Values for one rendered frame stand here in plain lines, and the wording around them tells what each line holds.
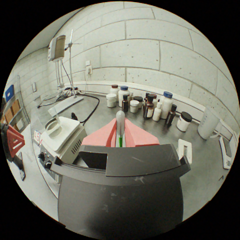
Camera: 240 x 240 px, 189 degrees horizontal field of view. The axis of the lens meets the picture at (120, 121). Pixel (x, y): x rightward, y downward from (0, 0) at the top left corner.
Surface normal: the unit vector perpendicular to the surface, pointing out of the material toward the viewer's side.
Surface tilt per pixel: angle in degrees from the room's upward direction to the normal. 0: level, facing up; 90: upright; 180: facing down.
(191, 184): 0
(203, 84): 90
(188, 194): 0
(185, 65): 90
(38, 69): 90
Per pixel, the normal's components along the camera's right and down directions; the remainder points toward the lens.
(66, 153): 0.96, 0.18
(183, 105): -0.50, 0.53
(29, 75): 0.87, 0.30
